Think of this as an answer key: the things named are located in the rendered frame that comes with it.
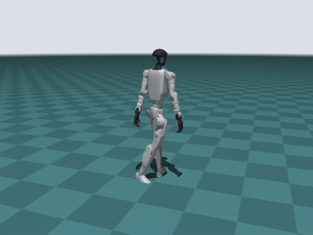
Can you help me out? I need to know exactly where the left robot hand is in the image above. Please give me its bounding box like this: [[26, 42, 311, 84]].
[[134, 108, 140, 127]]

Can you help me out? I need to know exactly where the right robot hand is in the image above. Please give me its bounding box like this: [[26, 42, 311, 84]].
[[175, 114, 183, 133]]

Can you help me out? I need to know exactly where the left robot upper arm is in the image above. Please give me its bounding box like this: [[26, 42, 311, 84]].
[[140, 70, 149, 95]]

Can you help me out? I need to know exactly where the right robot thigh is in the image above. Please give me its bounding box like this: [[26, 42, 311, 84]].
[[149, 114, 167, 154]]

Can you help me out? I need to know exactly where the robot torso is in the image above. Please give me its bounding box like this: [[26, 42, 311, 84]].
[[147, 66, 169, 119]]

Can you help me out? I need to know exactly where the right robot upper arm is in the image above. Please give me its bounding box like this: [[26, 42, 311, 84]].
[[165, 71, 176, 99]]

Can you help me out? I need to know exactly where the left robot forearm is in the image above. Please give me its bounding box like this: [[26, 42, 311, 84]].
[[135, 93, 145, 112]]

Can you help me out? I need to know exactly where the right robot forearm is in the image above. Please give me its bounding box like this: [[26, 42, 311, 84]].
[[171, 92, 181, 117]]

